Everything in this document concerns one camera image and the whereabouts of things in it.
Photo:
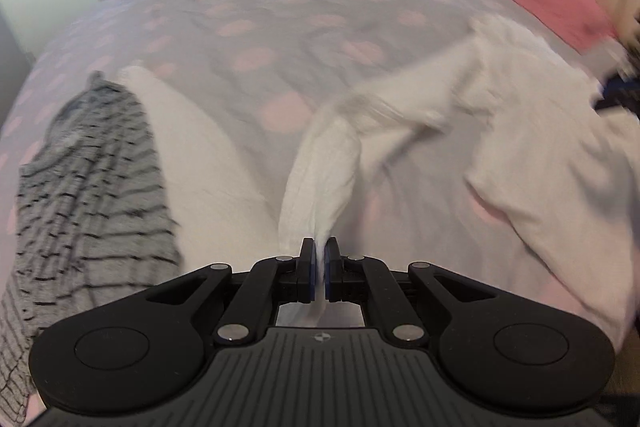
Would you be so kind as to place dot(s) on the grey striped garment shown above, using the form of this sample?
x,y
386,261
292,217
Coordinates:
x,y
90,207

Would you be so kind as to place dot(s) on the grey bed cover pink dots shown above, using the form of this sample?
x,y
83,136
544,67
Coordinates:
x,y
280,7

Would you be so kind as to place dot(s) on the folded white garment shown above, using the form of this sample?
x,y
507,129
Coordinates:
x,y
200,167

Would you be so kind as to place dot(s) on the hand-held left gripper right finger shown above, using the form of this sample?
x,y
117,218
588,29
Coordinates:
x,y
328,274

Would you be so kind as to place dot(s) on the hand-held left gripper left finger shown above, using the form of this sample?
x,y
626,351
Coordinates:
x,y
312,274

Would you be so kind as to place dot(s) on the white long-sleeved garment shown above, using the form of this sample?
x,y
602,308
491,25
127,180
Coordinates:
x,y
525,157

